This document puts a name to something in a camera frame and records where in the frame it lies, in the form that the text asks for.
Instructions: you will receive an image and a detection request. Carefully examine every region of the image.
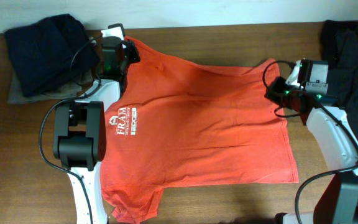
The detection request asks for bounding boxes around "red printed t-shirt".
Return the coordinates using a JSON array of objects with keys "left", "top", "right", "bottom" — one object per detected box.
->
[{"left": 100, "top": 40, "right": 298, "bottom": 223}]

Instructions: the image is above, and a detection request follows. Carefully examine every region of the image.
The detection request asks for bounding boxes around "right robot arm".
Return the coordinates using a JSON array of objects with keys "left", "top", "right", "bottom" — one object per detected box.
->
[{"left": 264, "top": 59, "right": 358, "bottom": 224}]

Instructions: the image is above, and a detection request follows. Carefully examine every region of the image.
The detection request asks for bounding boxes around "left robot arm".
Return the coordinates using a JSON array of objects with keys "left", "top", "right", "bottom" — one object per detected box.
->
[{"left": 53, "top": 36, "right": 140, "bottom": 224}]

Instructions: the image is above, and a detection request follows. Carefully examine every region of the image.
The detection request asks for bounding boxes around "folded navy garment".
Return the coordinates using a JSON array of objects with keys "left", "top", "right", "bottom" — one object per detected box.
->
[{"left": 4, "top": 14, "right": 99, "bottom": 97}]

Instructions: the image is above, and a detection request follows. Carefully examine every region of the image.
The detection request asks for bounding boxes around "black garment pile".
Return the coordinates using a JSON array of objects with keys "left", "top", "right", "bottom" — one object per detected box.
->
[{"left": 320, "top": 20, "right": 358, "bottom": 140}]

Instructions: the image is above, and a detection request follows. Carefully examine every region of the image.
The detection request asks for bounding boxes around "folded grey garment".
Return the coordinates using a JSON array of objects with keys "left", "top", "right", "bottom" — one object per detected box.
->
[{"left": 7, "top": 72, "right": 82, "bottom": 105}]

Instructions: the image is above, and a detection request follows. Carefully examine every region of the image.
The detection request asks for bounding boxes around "left black cable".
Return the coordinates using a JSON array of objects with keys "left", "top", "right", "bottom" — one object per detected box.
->
[{"left": 38, "top": 34, "right": 105, "bottom": 224}]

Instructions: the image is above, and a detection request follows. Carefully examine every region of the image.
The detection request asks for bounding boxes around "black cable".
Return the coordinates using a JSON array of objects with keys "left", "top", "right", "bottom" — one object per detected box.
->
[
  {"left": 262, "top": 59, "right": 358, "bottom": 224},
  {"left": 38, "top": 34, "right": 105, "bottom": 224}
]

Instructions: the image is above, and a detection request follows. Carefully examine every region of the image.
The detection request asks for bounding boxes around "right black cable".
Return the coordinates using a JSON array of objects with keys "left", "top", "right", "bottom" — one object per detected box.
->
[{"left": 262, "top": 59, "right": 358, "bottom": 224}]

